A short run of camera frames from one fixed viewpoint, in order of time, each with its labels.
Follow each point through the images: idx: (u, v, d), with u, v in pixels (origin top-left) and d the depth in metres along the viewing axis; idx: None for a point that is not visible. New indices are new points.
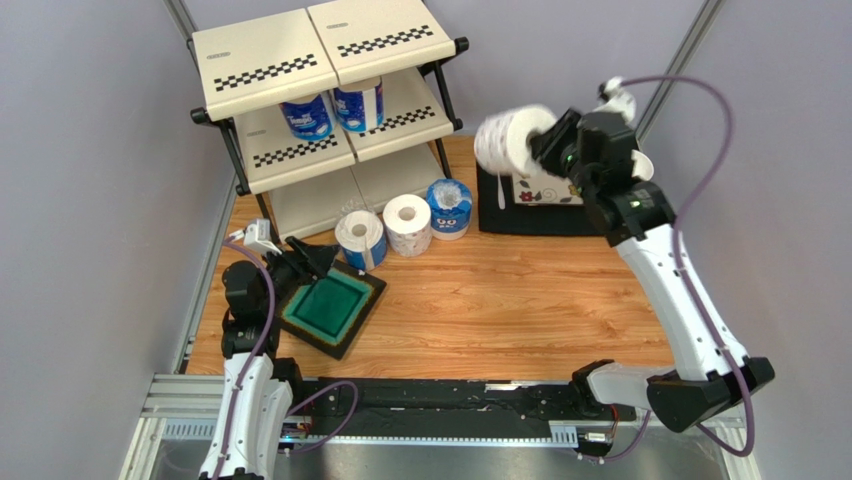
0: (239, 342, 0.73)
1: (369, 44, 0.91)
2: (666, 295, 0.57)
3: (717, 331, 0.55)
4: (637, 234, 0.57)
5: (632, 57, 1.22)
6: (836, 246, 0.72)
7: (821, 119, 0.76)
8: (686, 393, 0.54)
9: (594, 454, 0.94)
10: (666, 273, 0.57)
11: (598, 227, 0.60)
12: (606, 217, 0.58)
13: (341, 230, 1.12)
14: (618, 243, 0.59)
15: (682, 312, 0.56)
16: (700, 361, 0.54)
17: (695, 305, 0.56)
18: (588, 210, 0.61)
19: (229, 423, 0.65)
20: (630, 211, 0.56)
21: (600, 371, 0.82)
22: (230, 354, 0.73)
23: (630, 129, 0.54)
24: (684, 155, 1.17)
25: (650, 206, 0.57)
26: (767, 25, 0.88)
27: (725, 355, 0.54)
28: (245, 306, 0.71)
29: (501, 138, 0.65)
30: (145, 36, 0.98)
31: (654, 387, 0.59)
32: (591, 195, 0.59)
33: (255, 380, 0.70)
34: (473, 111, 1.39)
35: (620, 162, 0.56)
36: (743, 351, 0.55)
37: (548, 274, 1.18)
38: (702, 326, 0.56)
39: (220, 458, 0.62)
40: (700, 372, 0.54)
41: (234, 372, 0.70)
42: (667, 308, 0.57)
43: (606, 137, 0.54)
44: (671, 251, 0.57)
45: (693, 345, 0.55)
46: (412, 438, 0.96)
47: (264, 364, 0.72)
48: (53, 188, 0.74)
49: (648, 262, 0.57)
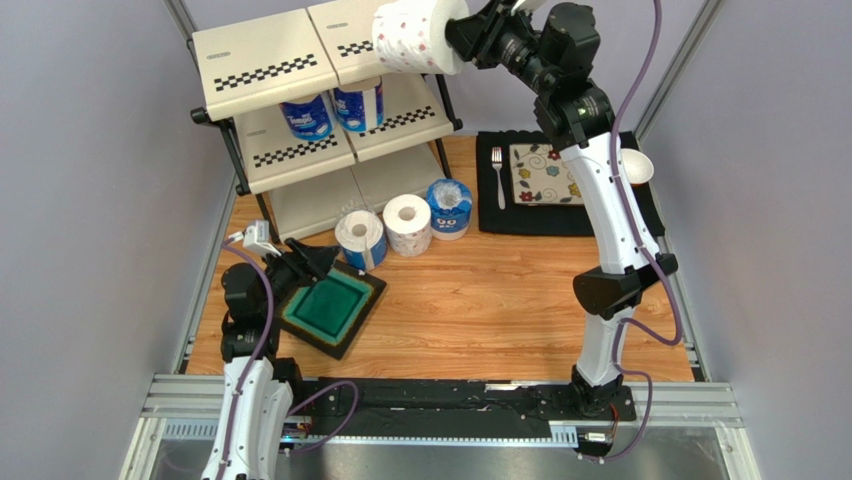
0: (238, 344, 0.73)
1: (369, 43, 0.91)
2: (598, 198, 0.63)
3: (638, 229, 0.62)
4: (581, 141, 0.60)
5: (632, 56, 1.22)
6: (836, 246, 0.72)
7: (821, 119, 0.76)
8: (606, 286, 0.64)
9: (594, 454, 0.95)
10: (602, 179, 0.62)
11: (543, 129, 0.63)
12: (554, 121, 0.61)
13: (341, 230, 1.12)
14: (561, 148, 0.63)
15: (611, 216, 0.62)
16: (620, 256, 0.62)
17: (624, 207, 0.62)
18: (537, 112, 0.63)
19: (230, 429, 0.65)
20: (577, 118, 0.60)
21: (583, 356, 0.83)
22: (230, 357, 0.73)
23: (596, 36, 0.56)
24: (684, 156, 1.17)
25: (595, 113, 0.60)
26: (767, 25, 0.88)
27: (642, 252, 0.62)
28: (244, 309, 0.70)
29: (422, 48, 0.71)
30: (145, 35, 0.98)
31: (579, 280, 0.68)
32: (544, 98, 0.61)
33: (255, 384, 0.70)
34: (473, 111, 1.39)
35: (578, 68, 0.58)
36: (654, 245, 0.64)
37: (548, 274, 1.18)
38: (626, 225, 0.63)
39: (221, 465, 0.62)
40: (620, 265, 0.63)
41: (234, 376, 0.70)
42: (597, 210, 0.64)
43: (574, 43, 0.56)
44: (608, 158, 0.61)
45: (617, 244, 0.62)
46: (412, 438, 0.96)
47: (264, 368, 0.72)
48: (53, 189, 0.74)
49: (588, 168, 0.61)
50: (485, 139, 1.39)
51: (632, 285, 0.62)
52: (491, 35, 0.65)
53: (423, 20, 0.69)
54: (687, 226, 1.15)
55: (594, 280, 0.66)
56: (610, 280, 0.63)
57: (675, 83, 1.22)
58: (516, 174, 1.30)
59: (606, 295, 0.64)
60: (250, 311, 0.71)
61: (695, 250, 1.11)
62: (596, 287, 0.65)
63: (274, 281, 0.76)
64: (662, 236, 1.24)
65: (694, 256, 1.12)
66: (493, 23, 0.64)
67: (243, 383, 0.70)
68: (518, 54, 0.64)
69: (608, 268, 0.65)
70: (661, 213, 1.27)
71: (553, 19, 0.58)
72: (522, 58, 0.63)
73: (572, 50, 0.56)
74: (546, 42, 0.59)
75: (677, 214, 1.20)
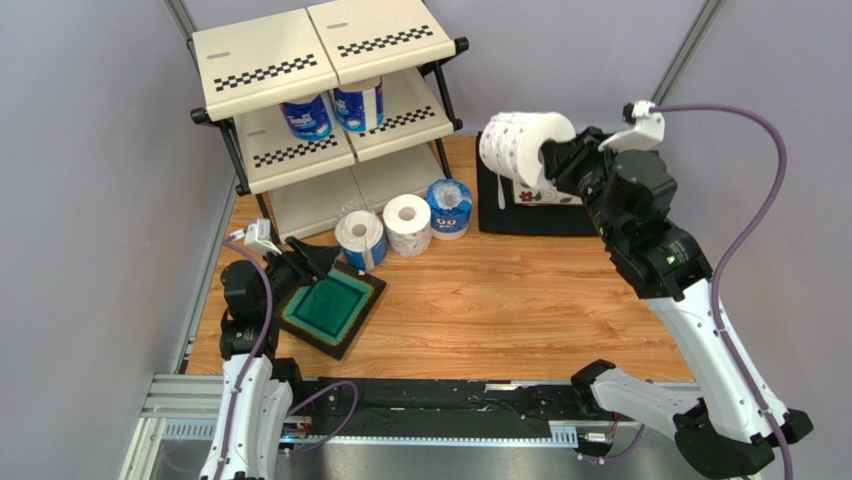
0: (237, 342, 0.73)
1: (370, 43, 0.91)
2: (705, 355, 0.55)
3: (759, 390, 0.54)
4: (675, 294, 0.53)
5: (632, 56, 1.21)
6: (836, 246, 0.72)
7: (821, 118, 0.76)
8: (730, 452, 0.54)
9: (594, 454, 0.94)
10: (707, 334, 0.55)
11: (622, 274, 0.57)
12: (639, 271, 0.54)
13: (341, 230, 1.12)
14: (650, 296, 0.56)
15: (725, 376, 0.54)
16: (744, 424, 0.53)
17: (736, 362, 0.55)
18: (617, 261, 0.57)
19: (229, 425, 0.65)
20: (666, 268, 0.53)
21: (608, 382, 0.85)
22: (229, 354, 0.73)
23: (670, 182, 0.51)
24: (684, 156, 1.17)
25: (685, 261, 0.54)
26: (767, 24, 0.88)
27: (767, 417, 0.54)
28: (243, 306, 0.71)
29: (511, 154, 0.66)
30: (144, 35, 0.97)
31: (684, 437, 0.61)
32: (624, 247, 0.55)
33: (254, 383, 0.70)
34: (473, 111, 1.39)
35: (657, 214, 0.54)
36: (782, 409, 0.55)
37: (548, 274, 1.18)
38: (744, 387, 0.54)
39: (219, 462, 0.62)
40: (744, 435, 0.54)
41: (233, 373, 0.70)
42: (705, 365, 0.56)
43: (649, 192, 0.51)
44: (709, 309, 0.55)
45: (737, 410, 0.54)
46: (412, 438, 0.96)
47: (263, 366, 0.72)
48: (52, 189, 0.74)
49: (688, 321, 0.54)
50: None
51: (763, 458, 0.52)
52: (573, 162, 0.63)
53: (521, 129, 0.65)
54: (686, 226, 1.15)
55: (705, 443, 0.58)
56: (732, 452, 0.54)
57: (675, 83, 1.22)
58: None
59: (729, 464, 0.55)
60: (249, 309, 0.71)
61: None
62: (715, 452, 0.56)
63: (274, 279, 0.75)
64: None
65: None
66: (576, 150, 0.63)
67: (242, 381, 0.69)
68: (594, 190, 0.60)
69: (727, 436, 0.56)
70: None
71: (619, 169, 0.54)
72: (595, 193, 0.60)
73: (647, 199, 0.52)
74: (612, 189, 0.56)
75: (677, 214, 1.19)
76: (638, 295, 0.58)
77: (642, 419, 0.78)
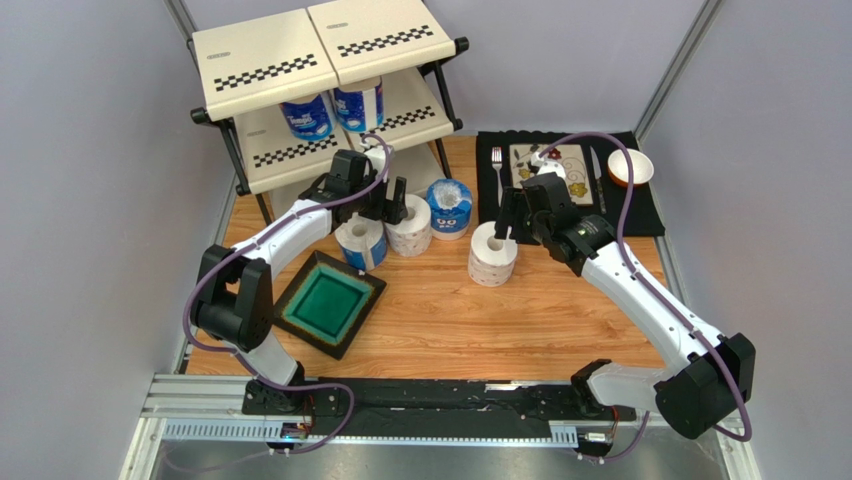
0: (316, 196, 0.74)
1: (369, 43, 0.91)
2: (630, 298, 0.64)
3: (684, 316, 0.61)
4: (589, 253, 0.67)
5: (632, 56, 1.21)
6: (836, 246, 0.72)
7: (821, 119, 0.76)
8: (680, 385, 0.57)
9: (594, 453, 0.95)
10: (624, 279, 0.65)
11: (560, 259, 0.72)
12: (565, 249, 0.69)
13: (341, 230, 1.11)
14: (579, 268, 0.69)
15: (651, 311, 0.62)
16: (678, 347, 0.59)
17: (658, 297, 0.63)
18: (551, 247, 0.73)
19: (272, 227, 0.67)
20: (580, 238, 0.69)
21: (601, 374, 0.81)
22: (302, 197, 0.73)
23: (560, 180, 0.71)
24: (684, 156, 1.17)
25: (595, 231, 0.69)
26: (768, 24, 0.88)
27: (698, 338, 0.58)
28: (342, 175, 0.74)
29: (478, 261, 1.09)
30: (143, 35, 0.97)
31: (660, 407, 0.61)
32: (548, 234, 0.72)
33: (311, 221, 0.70)
34: (473, 112, 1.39)
35: (564, 207, 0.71)
36: (716, 331, 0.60)
37: (548, 274, 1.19)
38: (671, 317, 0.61)
39: (251, 244, 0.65)
40: (681, 356, 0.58)
41: (299, 207, 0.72)
42: (638, 311, 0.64)
43: (543, 187, 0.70)
44: (622, 262, 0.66)
45: (668, 335, 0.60)
46: (411, 438, 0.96)
47: (324, 219, 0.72)
48: (51, 191, 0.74)
49: (605, 271, 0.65)
50: (485, 139, 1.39)
51: (704, 375, 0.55)
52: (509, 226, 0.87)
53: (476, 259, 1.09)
54: (686, 226, 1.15)
55: (669, 387, 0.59)
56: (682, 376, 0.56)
57: (675, 83, 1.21)
58: (516, 174, 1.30)
59: (688, 402, 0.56)
60: (344, 179, 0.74)
61: (694, 250, 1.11)
62: (682, 396, 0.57)
63: (368, 184, 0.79)
64: (662, 236, 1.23)
65: (693, 256, 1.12)
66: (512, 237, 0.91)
67: (303, 215, 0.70)
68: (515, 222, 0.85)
69: (676, 366, 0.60)
70: (661, 213, 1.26)
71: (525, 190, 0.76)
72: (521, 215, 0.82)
73: (543, 194, 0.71)
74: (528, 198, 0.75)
75: (676, 214, 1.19)
76: (577, 275, 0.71)
77: (627, 394, 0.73)
